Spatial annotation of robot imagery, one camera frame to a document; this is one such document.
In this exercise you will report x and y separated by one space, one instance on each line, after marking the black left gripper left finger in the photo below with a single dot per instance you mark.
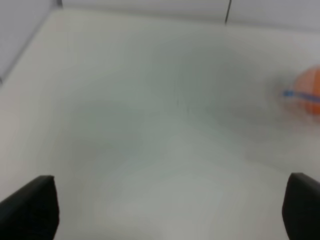
32 212

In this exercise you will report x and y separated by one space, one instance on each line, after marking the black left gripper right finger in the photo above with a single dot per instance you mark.
301 208

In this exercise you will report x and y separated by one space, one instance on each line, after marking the clear zip bag blue seal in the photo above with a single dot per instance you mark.
297 95

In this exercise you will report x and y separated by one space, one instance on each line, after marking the orange fruit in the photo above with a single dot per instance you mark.
307 85

